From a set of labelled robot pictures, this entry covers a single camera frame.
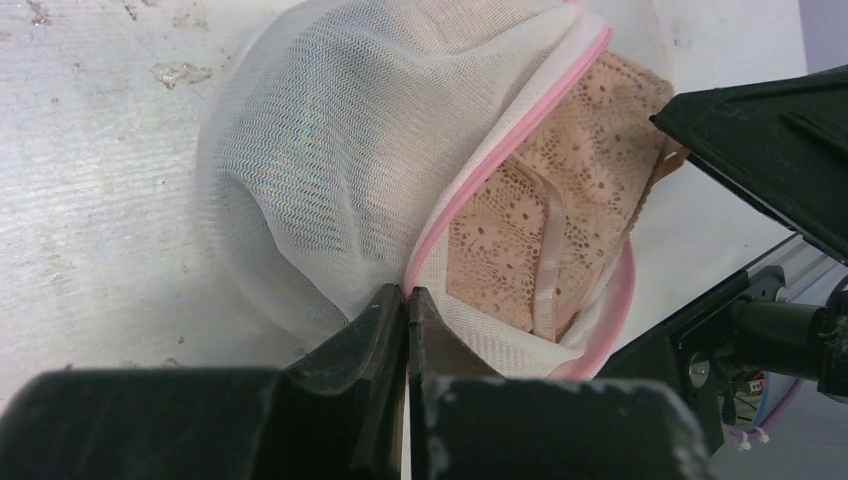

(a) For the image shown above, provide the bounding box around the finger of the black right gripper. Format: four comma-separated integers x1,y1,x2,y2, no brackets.
650,66,847,263

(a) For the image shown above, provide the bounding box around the white mesh bag pink zipper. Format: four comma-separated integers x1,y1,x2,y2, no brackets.
196,1,635,379

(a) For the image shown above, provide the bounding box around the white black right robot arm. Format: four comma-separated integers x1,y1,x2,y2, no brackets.
649,67,847,402

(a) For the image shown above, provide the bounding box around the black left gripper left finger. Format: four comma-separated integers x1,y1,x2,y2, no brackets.
1,285,407,479

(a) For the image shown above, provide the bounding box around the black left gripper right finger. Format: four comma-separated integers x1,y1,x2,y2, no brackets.
408,287,712,479

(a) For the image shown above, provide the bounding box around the beige bra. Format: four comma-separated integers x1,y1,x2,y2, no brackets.
447,52,673,341

